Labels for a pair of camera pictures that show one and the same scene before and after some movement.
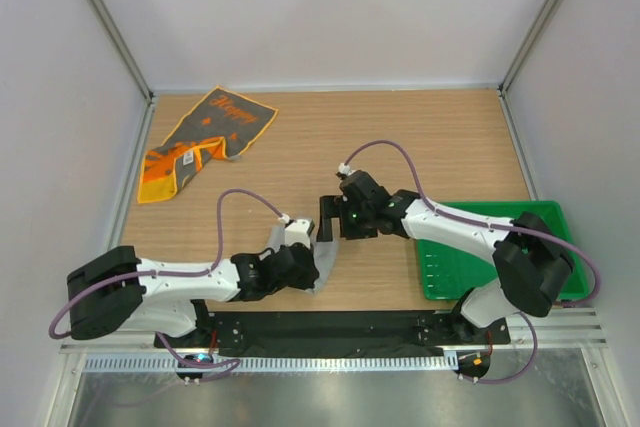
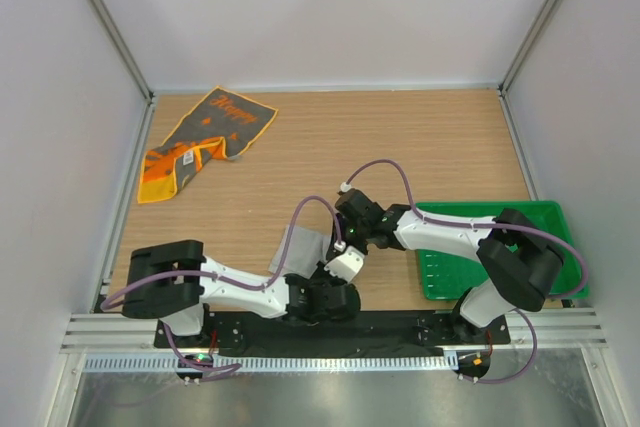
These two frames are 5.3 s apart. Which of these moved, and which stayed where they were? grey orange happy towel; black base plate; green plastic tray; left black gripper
Moved: left black gripper
Stayed: grey orange happy towel; black base plate; green plastic tray
